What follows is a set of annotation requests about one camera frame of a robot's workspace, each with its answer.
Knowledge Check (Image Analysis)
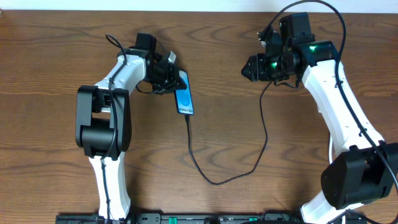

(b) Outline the blue Galaxy smartphone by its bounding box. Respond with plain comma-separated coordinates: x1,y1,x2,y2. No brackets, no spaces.
175,70,194,115

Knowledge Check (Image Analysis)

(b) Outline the black USB charging cable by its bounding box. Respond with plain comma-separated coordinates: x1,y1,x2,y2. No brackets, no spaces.
184,81,274,186

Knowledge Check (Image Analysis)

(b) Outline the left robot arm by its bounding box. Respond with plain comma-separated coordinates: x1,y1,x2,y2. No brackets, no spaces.
75,32,194,223

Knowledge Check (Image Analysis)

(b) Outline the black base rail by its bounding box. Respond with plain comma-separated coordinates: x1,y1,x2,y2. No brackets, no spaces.
55,212,303,224

